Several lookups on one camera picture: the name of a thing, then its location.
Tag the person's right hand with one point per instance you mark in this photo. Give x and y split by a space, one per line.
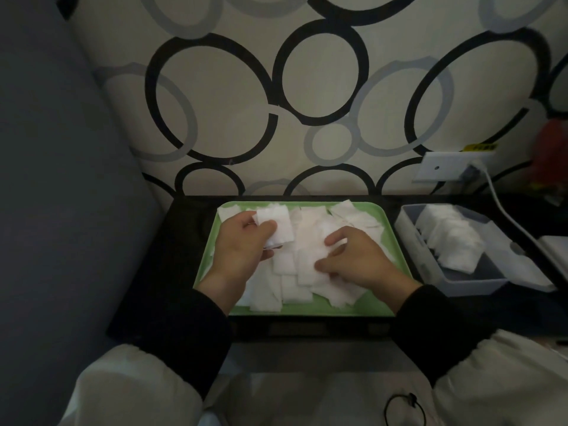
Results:
364 261

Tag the person's left hand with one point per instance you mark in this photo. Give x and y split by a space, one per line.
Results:
235 257

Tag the green plastic tray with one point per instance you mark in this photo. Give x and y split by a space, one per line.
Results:
390 244

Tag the stack of cotton pads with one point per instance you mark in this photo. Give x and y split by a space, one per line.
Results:
281 226

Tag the pile of white cotton pads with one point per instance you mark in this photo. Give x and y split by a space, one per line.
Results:
301 275

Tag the clear plastic box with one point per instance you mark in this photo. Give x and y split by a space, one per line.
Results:
443 283

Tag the person's left forearm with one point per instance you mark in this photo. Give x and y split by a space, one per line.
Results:
177 350

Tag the person's right forearm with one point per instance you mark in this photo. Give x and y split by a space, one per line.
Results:
452 341

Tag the yellow warning sticker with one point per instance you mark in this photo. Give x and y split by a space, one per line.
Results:
480 147

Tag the grey upholstered sofa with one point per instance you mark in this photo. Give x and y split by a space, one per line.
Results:
57 217

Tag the white power bank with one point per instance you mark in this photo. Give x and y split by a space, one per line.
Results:
557 252

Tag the red decoration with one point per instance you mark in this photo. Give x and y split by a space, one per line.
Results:
550 155

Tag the white wall socket plate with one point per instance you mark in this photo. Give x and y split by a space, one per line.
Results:
437 167

